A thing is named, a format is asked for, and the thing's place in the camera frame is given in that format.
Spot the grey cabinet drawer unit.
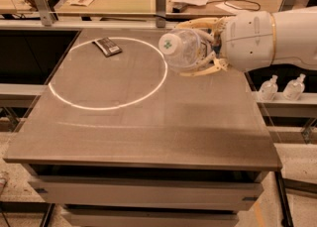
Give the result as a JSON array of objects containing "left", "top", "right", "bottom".
[{"left": 29, "top": 175, "right": 264, "bottom": 227}]

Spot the clear plastic water bottle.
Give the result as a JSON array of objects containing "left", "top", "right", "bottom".
[{"left": 158, "top": 29, "right": 211, "bottom": 72}]

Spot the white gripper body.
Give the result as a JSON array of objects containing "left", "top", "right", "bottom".
[{"left": 221, "top": 11, "right": 274, "bottom": 71}]

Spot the clear pump bottle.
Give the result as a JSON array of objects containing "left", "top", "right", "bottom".
[
  {"left": 282, "top": 73, "right": 306, "bottom": 101},
  {"left": 259, "top": 75, "right": 278, "bottom": 101}
]

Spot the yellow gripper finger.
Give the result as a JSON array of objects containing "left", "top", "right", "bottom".
[
  {"left": 175, "top": 17, "right": 228, "bottom": 36},
  {"left": 180, "top": 52, "right": 229, "bottom": 76}
]

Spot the clear pump bottle left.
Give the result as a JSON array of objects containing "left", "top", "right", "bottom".
[{"left": 259, "top": 75, "right": 278, "bottom": 101}]

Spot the small paper card left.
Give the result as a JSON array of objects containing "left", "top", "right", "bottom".
[{"left": 68, "top": 0, "right": 94, "bottom": 7}]

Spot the clear pump bottle right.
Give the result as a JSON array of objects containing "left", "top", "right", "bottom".
[{"left": 282, "top": 73, "right": 306, "bottom": 101}]

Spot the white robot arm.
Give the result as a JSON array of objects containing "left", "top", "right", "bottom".
[{"left": 176, "top": 7, "right": 317, "bottom": 71}]

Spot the white paper sheet right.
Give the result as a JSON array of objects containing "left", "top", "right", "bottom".
[{"left": 216, "top": 2, "right": 244, "bottom": 15}]

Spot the dark snack bar wrapper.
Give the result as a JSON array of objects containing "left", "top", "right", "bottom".
[{"left": 93, "top": 38, "right": 122, "bottom": 57}]

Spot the left metal bracket post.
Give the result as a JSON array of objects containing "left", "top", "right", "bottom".
[{"left": 34, "top": 0, "right": 54, "bottom": 26}]

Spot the middle metal bracket post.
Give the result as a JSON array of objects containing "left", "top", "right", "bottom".
[{"left": 156, "top": 0, "right": 166, "bottom": 28}]

